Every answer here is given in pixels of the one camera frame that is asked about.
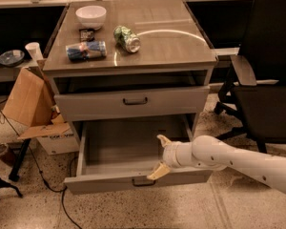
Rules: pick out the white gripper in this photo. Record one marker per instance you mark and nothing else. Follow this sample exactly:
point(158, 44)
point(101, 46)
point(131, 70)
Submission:
point(169, 156)

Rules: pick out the grey drawer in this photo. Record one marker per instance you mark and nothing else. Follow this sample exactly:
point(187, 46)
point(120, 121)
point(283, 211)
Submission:
point(118, 154)
point(148, 102)

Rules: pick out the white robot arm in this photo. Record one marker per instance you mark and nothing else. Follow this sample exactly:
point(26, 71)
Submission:
point(209, 153)

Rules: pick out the grey drawer cabinet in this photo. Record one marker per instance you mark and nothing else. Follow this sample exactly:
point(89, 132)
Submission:
point(173, 53)

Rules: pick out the grey top drawer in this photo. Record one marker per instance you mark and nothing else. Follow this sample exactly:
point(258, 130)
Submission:
point(148, 102)

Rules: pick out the white printed box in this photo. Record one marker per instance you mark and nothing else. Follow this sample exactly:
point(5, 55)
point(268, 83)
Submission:
point(59, 144)

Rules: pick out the black office chair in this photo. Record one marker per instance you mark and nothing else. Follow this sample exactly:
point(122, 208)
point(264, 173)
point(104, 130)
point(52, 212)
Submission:
point(254, 90)

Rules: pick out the green soda can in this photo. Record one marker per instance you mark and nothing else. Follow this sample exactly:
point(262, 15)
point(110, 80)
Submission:
point(127, 39)

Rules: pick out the blue soda can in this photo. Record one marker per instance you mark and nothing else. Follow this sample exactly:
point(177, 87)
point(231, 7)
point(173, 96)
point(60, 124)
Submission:
point(86, 50)

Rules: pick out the brown cardboard box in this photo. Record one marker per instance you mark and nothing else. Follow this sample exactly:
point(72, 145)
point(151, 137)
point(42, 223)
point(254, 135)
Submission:
point(30, 104)

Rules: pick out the small dark packet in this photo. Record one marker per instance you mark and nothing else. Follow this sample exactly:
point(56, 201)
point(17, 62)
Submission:
point(86, 35)

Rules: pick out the black stand leg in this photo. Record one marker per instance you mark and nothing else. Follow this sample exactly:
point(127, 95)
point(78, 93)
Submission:
point(13, 176)

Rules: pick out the white bowl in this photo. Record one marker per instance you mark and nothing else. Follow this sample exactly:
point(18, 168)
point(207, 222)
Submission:
point(91, 16)

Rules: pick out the brown cup on floor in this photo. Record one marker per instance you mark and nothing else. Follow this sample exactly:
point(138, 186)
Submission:
point(6, 154)

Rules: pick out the black tripod stand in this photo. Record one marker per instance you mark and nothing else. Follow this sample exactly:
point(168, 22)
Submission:
point(1, 185)

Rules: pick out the white paper cup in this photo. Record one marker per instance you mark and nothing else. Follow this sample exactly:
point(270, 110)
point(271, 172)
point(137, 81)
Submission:
point(33, 48)

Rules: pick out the dark blue plate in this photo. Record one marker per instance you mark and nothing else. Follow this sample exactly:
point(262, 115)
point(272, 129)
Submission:
point(11, 58)

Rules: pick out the low grey side shelf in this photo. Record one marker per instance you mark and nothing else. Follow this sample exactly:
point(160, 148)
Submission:
point(10, 74)

